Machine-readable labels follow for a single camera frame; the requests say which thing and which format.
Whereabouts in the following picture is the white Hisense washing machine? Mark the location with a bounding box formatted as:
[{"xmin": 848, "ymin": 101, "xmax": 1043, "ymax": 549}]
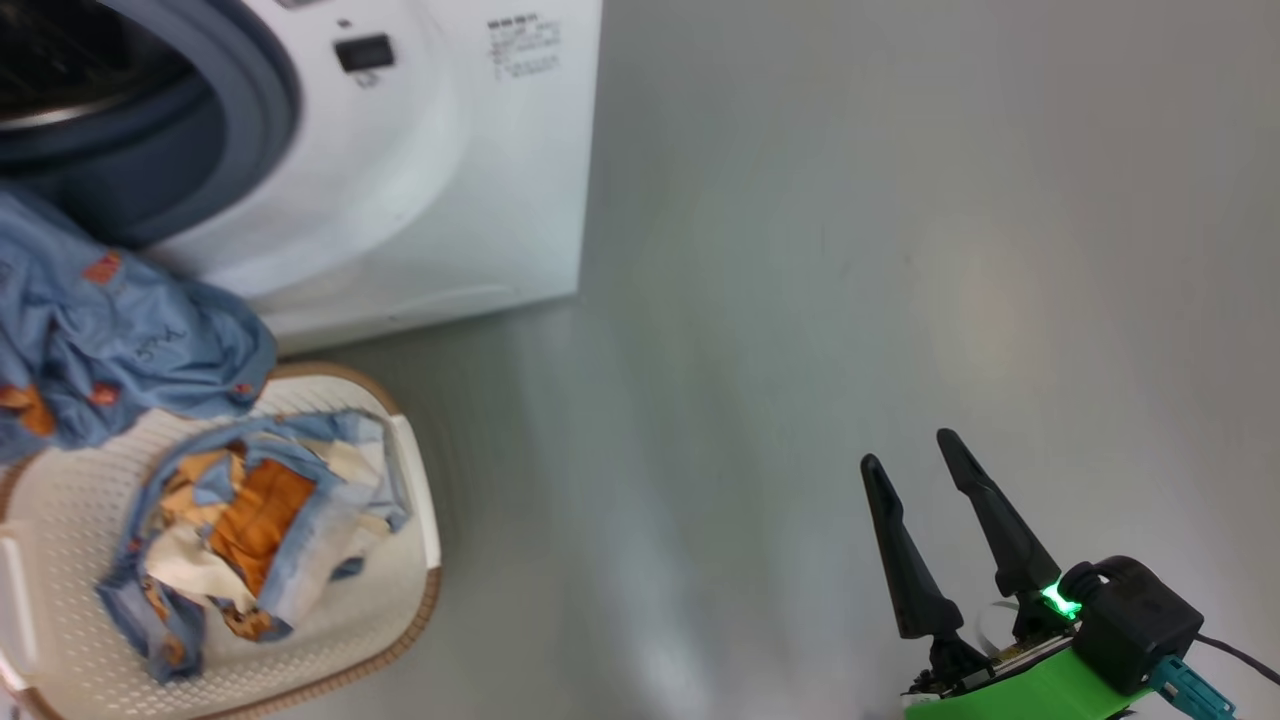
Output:
[{"xmin": 0, "ymin": 0, "xmax": 604, "ymax": 356}]

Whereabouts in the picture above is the grey rubber door gasket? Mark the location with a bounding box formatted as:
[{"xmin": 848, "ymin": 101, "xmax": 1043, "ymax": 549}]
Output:
[{"xmin": 0, "ymin": 0, "xmax": 301, "ymax": 251}]

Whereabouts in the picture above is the teal cable connector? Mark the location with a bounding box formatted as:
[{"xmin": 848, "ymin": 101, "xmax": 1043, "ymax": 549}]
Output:
[{"xmin": 1148, "ymin": 655, "xmax": 1239, "ymax": 719}]

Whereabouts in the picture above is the cream perforated laundry basket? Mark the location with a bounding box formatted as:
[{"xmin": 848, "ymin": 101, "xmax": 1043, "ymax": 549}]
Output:
[{"xmin": 0, "ymin": 362, "xmax": 443, "ymax": 720}]

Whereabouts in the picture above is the blue cream orange garment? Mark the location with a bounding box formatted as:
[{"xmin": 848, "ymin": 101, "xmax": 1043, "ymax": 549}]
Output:
[{"xmin": 97, "ymin": 410, "xmax": 413, "ymax": 686}]

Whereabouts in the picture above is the black door latch socket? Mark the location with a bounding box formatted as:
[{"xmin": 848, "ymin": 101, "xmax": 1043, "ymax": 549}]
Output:
[{"xmin": 334, "ymin": 34, "xmax": 395, "ymax": 73}]

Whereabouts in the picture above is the thin black cable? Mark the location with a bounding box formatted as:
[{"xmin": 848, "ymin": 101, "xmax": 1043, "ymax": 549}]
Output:
[{"xmin": 1195, "ymin": 632, "xmax": 1280, "ymax": 686}]

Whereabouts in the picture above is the blue cartoon print garment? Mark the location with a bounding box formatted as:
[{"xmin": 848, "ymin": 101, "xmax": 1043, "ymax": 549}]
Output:
[{"xmin": 0, "ymin": 185, "xmax": 279, "ymax": 466}]

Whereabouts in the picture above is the small printed text label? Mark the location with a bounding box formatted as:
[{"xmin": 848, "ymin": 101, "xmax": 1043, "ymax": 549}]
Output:
[{"xmin": 487, "ymin": 14, "xmax": 561, "ymax": 79}]

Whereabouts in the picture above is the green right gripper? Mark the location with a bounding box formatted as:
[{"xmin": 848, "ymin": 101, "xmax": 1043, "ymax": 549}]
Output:
[{"xmin": 860, "ymin": 428, "xmax": 1151, "ymax": 720}]

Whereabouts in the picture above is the steel washing machine drum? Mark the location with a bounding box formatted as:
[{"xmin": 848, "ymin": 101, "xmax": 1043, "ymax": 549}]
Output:
[{"xmin": 0, "ymin": 0, "xmax": 196, "ymax": 131}]

